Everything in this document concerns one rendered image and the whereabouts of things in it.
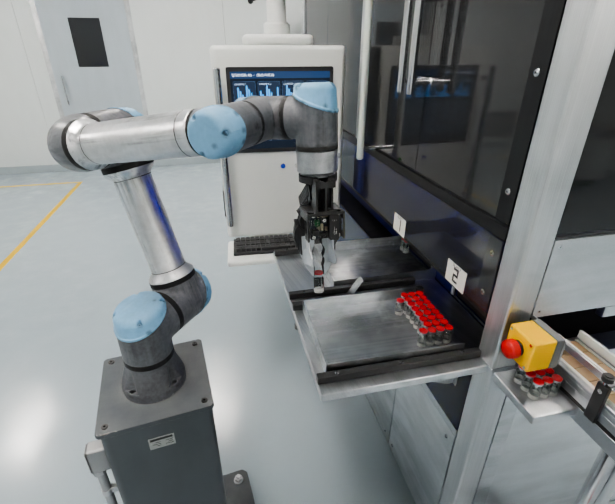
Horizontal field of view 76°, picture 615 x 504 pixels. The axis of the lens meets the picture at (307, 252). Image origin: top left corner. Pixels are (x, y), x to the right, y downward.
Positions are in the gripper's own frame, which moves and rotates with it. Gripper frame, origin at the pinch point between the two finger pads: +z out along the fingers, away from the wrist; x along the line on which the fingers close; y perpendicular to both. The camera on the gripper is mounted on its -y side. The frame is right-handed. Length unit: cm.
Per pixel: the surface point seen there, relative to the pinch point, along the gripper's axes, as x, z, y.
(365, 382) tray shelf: 8.3, 26.2, 7.3
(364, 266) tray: 27, 22, -42
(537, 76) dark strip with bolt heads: 39, -35, 8
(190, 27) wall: -21, -109, -538
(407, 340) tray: 23.7, 25.4, -3.2
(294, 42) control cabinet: 17, -49, -87
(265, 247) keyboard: -2, 25, -75
